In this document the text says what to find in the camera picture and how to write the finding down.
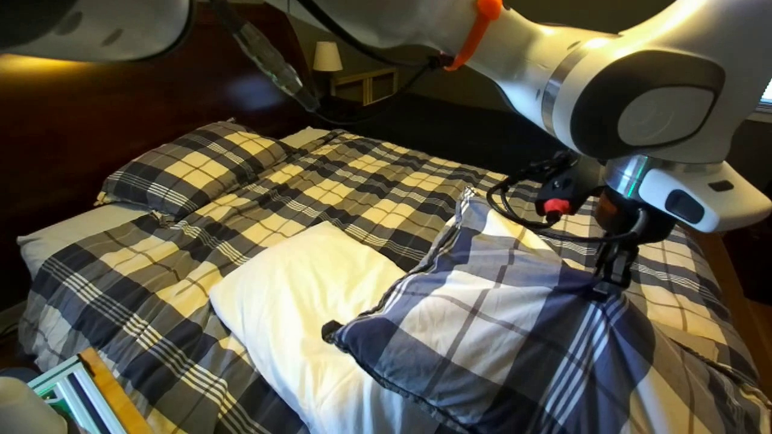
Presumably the yellow grey checked pillow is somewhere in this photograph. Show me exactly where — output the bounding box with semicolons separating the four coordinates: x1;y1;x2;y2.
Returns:
94;118;293;224

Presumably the plaid checkered cloth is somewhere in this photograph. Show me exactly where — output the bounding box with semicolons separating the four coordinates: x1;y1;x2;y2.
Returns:
334;191;772;434

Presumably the dark wooden headboard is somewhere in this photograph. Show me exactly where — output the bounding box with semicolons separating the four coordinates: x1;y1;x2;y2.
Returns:
0;3;323;311

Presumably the bright window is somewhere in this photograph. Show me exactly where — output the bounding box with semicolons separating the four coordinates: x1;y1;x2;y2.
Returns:
750;78;772;126

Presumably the black looped gripper cable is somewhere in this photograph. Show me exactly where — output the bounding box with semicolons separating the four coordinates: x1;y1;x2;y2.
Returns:
486;155;647;246

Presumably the yellow grey checked comforter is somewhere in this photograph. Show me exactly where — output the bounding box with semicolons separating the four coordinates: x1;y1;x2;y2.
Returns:
18;123;772;434

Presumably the small table lamp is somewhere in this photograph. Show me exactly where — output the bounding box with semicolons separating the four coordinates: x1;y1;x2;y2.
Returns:
311;39;348;96

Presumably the wooden board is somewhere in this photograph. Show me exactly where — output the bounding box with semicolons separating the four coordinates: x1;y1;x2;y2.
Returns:
76;345;154;434

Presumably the white pillow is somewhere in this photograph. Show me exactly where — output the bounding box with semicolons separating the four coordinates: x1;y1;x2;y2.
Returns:
206;219;454;434
14;200;152;281

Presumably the black chest of drawers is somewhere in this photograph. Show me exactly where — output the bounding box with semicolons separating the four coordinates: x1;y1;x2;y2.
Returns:
721;219;772;310

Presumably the wooden shelf unit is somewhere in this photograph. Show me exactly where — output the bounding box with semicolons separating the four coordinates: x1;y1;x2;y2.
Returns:
327;68;404;108

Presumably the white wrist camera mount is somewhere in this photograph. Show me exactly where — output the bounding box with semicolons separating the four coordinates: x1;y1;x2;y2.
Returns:
637;158;772;236

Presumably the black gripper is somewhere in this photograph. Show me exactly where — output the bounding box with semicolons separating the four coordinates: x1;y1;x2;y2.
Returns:
592;191;675;296

